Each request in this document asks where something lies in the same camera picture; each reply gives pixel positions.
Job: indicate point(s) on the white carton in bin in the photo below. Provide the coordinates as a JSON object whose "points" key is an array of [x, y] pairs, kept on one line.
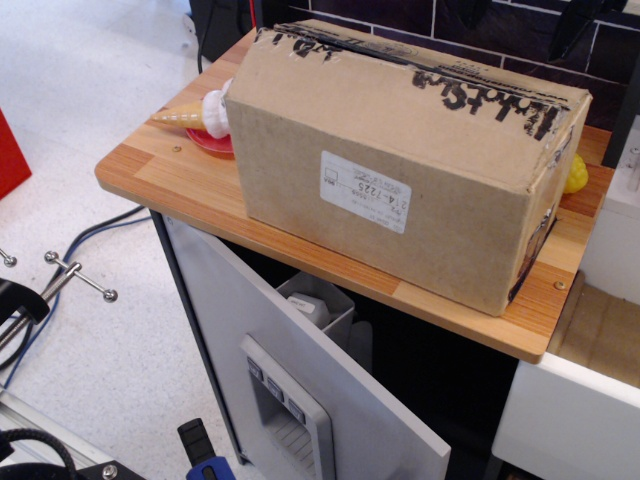
{"points": [[314, 309]]}

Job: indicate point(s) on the grey door shelf bin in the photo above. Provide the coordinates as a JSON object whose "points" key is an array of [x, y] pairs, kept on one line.
{"points": [[341, 307]]}

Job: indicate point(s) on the red plastic plate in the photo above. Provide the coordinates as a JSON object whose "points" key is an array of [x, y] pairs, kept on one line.
{"points": [[209, 143]]}

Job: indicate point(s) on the brown cardboard box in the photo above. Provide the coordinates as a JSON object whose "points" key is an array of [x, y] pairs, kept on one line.
{"points": [[441, 171]]}

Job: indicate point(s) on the white toy fridge door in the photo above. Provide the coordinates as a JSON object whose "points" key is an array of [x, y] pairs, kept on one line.
{"points": [[298, 406]]}

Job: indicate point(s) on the toy ice cream cone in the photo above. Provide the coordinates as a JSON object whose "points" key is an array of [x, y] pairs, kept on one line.
{"points": [[208, 114]]}

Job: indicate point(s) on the wooden counter top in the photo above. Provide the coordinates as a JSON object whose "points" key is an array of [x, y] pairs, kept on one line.
{"points": [[200, 214]]}

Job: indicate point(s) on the black equipment in background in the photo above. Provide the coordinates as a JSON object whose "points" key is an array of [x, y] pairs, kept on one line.
{"points": [[220, 24]]}

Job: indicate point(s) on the yellow toy fruit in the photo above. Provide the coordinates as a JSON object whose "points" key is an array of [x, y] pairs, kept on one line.
{"points": [[578, 176]]}

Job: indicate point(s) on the metal screw clamp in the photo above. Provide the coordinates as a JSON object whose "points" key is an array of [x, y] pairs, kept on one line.
{"points": [[31, 307]]}

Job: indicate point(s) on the red box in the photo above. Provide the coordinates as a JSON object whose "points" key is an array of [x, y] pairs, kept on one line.
{"points": [[14, 167]]}

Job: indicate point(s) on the blue black clamp handle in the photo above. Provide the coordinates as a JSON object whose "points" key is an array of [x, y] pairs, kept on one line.
{"points": [[205, 463]]}

